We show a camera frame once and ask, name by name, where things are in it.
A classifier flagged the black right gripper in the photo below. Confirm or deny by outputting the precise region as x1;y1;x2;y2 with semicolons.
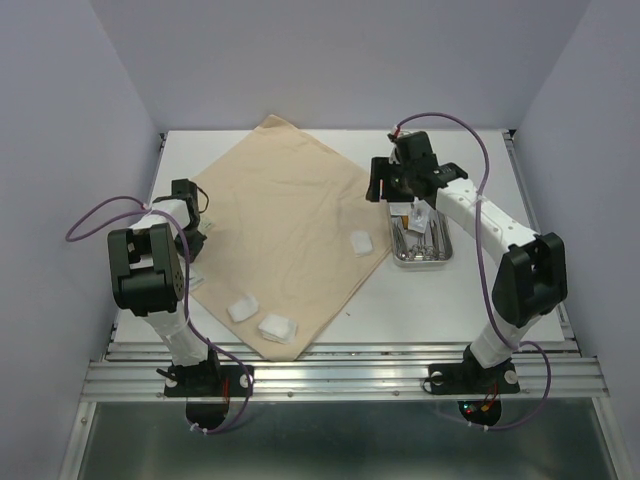
363;157;415;202

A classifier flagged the green suture packet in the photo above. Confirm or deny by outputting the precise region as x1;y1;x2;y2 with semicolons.
188;269;206;291

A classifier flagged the stainless steel tray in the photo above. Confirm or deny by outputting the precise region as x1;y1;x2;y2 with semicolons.
387;201;453;270

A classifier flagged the green printed gauze bag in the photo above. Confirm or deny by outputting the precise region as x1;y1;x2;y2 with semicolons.
199;216;213;233

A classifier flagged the small clear needle packet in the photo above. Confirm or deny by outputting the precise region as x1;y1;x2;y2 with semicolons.
389;203;411;216

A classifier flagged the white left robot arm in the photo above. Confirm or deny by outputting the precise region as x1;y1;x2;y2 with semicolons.
107;179;223;394

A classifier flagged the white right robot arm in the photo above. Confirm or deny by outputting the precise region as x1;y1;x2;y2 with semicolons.
366;131;568;390

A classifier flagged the white gauze pad right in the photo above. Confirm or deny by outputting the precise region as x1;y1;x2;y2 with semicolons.
350;230;374;257

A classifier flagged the white gauze pad left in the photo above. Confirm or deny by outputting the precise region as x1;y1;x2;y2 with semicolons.
227;294;260;323

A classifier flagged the beige cloth drape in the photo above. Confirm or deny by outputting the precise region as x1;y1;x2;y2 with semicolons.
192;116;390;361

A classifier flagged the white gauze pad stack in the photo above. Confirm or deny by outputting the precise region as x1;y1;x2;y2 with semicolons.
258;314;297;344

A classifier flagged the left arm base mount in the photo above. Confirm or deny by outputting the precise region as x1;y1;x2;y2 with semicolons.
156;351;255;436

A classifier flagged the aluminium mounting rail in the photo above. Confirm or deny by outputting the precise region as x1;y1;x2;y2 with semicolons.
81;341;609;402

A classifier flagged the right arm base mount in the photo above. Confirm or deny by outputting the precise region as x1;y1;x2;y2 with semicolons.
421;347;520;429

